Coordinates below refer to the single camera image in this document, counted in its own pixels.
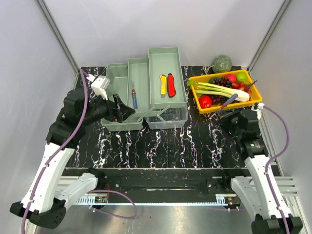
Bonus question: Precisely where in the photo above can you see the green celery stalk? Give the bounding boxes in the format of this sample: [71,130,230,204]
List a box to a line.
[187,80,236,98]

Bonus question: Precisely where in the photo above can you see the yellow plastic bin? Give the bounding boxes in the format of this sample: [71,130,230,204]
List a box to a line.
[189,70,262,114]

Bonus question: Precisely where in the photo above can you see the green apple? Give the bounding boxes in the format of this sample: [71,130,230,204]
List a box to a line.
[236,72,248,82]

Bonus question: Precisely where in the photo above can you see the marbled black mat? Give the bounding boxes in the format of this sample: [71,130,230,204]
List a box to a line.
[48,66,273,169]

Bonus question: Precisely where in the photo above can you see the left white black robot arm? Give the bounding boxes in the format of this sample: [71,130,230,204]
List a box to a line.
[10,74,135,233]

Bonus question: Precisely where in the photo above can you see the blue red screwdriver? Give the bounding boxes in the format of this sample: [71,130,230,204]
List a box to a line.
[210,94,238,118]

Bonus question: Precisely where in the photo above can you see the red utility knife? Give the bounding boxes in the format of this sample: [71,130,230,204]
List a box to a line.
[167,73,176,98]

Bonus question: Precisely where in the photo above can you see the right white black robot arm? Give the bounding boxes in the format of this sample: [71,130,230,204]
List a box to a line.
[218,103,303,234]

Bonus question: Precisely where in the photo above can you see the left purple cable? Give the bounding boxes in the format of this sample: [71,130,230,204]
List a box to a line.
[21,69,138,234]

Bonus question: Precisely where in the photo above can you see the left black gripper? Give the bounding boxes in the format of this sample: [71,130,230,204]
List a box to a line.
[80,90,136,126]

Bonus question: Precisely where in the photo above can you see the green netted melon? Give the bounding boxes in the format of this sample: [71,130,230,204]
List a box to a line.
[212,55,232,73]

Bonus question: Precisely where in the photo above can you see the red pink apple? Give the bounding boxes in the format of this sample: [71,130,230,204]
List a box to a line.
[224,74,236,83]

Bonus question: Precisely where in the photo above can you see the aluminium frame rail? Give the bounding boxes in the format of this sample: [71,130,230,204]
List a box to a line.
[55,176,297,196]

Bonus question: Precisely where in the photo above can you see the purple cable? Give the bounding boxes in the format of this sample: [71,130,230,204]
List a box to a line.
[262,104,291,234]
[21,69,138,234]

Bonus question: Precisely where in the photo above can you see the red cherries bunch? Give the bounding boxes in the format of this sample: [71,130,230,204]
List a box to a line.
[232,82,252,94]

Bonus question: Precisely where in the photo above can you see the dark purple grapes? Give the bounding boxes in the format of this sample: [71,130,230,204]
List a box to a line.
[213,77,232,88]

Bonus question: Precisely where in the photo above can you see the yellow utility knife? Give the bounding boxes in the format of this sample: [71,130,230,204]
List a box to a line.
[159,74,167,98]

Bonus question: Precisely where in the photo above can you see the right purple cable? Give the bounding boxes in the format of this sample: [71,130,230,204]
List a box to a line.
[262,104,291,234]

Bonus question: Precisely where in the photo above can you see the clear plastic tool box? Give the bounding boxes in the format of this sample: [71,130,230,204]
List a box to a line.
[101,47,188,132]

